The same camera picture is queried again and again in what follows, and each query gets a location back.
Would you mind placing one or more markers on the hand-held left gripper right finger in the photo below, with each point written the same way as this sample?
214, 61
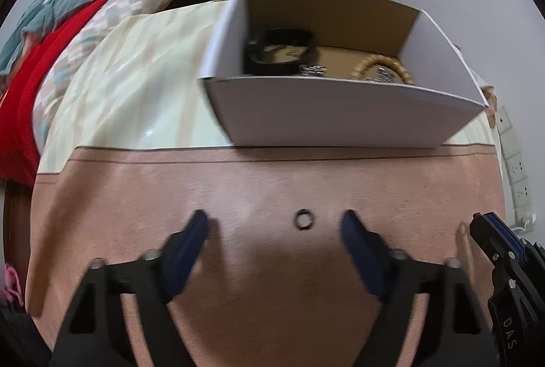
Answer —
362, 252

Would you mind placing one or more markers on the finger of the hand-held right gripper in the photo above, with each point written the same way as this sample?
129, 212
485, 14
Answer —
487, 237
509, 233

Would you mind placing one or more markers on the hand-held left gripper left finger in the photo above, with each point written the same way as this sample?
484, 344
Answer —
187, 248

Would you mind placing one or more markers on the cardboard box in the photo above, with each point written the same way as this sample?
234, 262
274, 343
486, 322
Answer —
340, 116

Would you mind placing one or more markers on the black smart band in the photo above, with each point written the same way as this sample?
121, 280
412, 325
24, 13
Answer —
276, 67

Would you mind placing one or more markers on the pink and striped tablecloth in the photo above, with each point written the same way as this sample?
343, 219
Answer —
149, 201

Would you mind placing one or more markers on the white power strip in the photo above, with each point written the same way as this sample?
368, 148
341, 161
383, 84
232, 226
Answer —
515, 162

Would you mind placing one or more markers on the pink hanger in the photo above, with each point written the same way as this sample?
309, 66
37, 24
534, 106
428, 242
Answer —
10, 282

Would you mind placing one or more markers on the red floral blanket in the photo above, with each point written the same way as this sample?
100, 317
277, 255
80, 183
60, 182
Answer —
21, 94

